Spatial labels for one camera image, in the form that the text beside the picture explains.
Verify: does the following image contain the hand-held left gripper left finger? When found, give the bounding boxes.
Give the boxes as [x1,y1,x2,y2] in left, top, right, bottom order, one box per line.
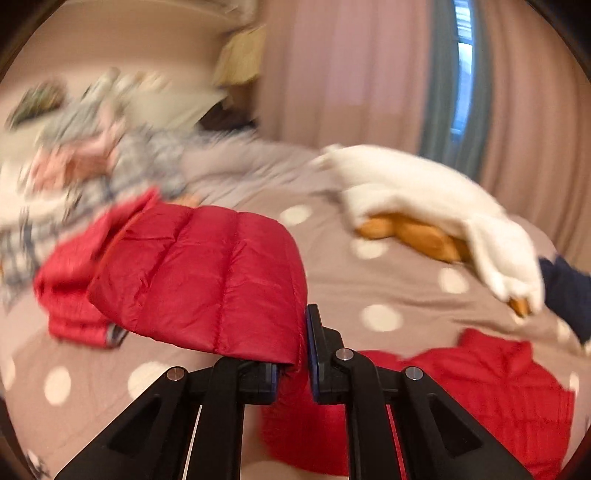
[54,357,280,480]

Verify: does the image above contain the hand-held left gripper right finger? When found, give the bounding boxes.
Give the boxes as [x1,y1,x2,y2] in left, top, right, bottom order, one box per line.
[307,304,534,480]

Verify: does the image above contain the red down jacket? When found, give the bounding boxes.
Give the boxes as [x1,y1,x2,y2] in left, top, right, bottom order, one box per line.
[33,187,575,480]

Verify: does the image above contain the checkered clothes pile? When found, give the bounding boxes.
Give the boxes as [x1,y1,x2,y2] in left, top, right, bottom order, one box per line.
[0,69,195,310]

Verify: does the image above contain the polka dot bedspread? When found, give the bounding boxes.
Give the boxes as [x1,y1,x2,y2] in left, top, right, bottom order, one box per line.
[0,134,591,480]

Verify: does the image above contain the white plush goose toy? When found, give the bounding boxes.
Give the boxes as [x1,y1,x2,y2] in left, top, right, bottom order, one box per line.
[311,144,546,319]

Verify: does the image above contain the navy blue cloth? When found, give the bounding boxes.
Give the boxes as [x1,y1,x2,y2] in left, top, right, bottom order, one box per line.
[538,256,591,347]

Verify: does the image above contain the pink curtain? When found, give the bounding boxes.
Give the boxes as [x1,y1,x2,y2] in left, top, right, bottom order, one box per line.
[256,0,591,259]

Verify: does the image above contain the grey-blue curtain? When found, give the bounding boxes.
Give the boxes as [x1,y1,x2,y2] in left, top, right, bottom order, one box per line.
[420,0,490,176]

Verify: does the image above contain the pink cloth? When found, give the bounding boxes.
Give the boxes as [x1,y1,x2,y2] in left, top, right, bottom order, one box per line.
[32,124,121,190]

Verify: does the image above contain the yellowish pillow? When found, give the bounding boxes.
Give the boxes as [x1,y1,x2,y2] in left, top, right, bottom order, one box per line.
[215,25,269,88]

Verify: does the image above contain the window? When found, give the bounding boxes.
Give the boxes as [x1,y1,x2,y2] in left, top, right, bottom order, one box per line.
[450,0,476,134]

